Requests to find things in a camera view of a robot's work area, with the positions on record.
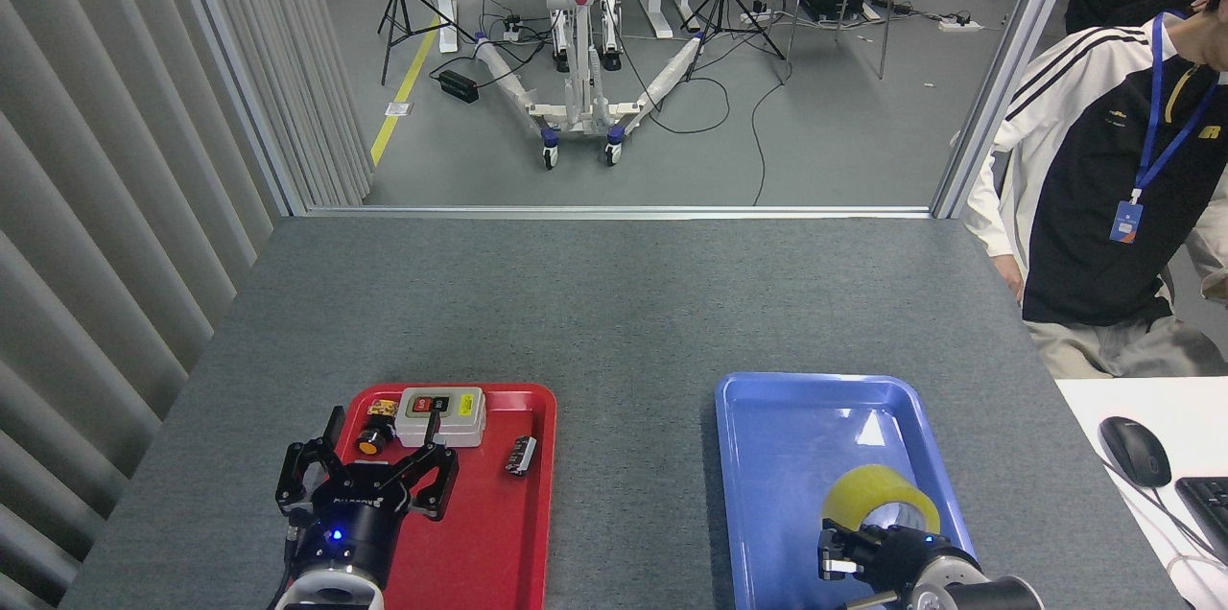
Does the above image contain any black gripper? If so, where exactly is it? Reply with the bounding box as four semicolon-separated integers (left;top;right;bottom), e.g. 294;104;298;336
817;518;971;607
274;406;461;583

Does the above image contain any yellow tape roll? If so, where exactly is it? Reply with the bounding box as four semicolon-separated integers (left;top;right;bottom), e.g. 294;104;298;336
821;463;942;540

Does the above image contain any black orange push button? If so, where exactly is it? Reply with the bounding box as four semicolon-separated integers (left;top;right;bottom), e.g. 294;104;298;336
356;418;397;458

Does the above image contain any blue plastic tray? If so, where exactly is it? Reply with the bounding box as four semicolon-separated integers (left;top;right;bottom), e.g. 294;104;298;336
715;372;989;610

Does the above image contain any red plastic tray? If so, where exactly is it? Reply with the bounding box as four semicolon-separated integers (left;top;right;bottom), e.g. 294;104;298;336
286;383;558;610

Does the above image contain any black computer mouse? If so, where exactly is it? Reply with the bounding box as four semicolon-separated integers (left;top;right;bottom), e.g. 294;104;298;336
1098;415;1173;489

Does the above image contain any white desk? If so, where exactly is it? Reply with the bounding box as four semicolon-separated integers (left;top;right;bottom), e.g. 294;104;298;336
1054;377;1228;610

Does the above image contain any black keyboard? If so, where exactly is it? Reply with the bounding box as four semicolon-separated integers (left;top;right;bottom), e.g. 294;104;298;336
1174;476;1228;565

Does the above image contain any black power adapter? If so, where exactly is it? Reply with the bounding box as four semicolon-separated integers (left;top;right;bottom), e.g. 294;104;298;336
437;69;481;104

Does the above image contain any person in black white jacket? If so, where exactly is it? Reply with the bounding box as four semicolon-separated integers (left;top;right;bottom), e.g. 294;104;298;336
961;0;1228;380

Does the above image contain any white wheeled stand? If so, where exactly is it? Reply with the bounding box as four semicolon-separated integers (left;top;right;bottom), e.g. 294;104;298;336
472;0;707;171

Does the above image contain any black tripod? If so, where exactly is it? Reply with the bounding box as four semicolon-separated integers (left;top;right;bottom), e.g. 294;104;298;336
682;0;787;82
376;0;477;86

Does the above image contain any white push button switch box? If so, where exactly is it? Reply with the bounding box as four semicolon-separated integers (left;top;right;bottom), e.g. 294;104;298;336
395;387;487;449

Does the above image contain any silver table rail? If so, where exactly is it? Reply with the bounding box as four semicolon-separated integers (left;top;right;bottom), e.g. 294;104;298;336
305;204;933;221

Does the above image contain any black floor cable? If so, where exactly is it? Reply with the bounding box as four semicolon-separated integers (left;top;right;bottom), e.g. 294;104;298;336
747;54;790;207

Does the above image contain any silver post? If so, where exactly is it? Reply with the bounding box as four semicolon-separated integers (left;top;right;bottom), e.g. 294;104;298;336
930;0;1094;221
158;0;310;217

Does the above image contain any blue lanyard with badge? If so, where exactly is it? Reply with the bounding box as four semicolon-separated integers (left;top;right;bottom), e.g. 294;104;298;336
1109;11;1222;245

